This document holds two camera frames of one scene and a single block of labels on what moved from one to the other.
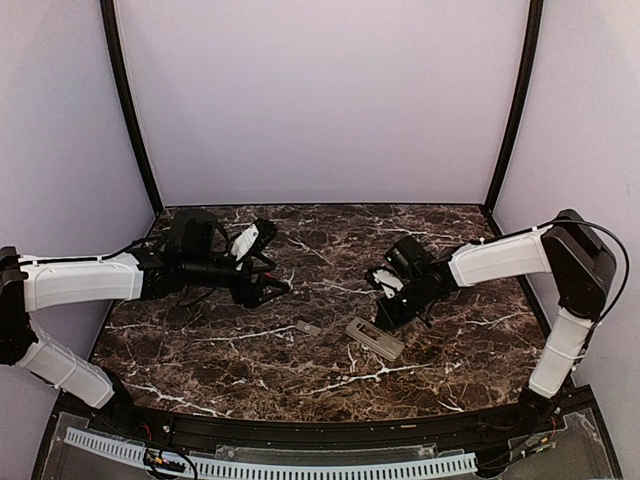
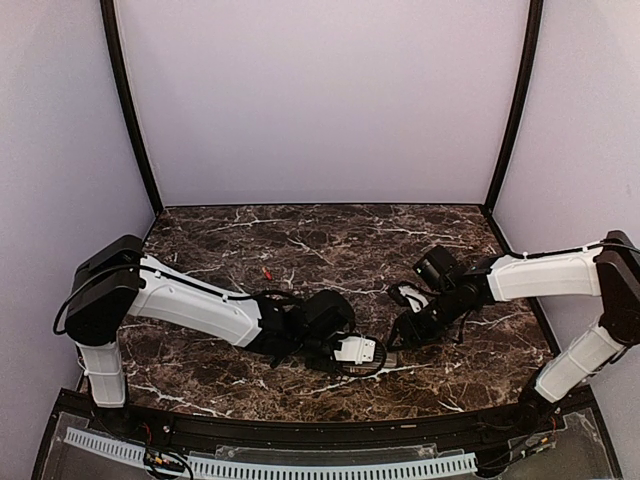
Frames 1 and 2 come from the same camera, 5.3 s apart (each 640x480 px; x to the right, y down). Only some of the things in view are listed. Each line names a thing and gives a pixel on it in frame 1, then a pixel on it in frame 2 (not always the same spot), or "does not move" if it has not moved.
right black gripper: (393, 320) -> (412, 331)
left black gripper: (252, 297) -> (326, 368)
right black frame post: (529, 65) does not move
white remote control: (375, 339) -> (389, 360)
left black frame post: (108, 14) does not move
